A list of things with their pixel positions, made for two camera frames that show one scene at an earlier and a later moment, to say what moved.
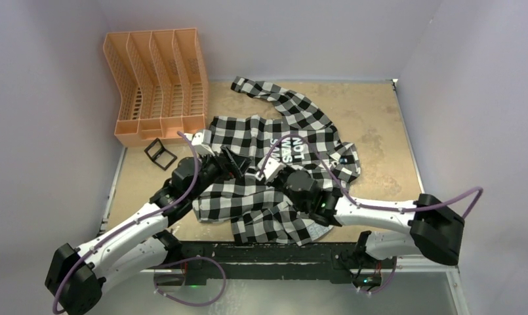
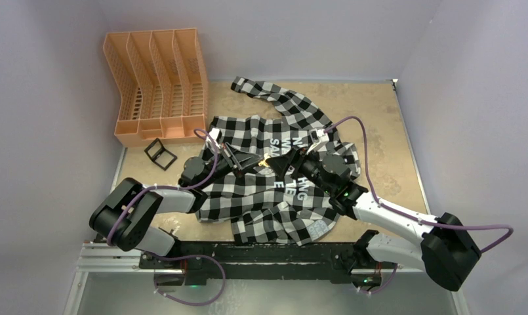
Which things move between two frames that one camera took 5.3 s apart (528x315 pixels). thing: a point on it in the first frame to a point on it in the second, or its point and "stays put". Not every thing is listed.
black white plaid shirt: x=300 y=140 stays put
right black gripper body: x=298 y=203 to x=308 y=166
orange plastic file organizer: x=163 y=83 stays put
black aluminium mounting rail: x=330 y=263 stays put
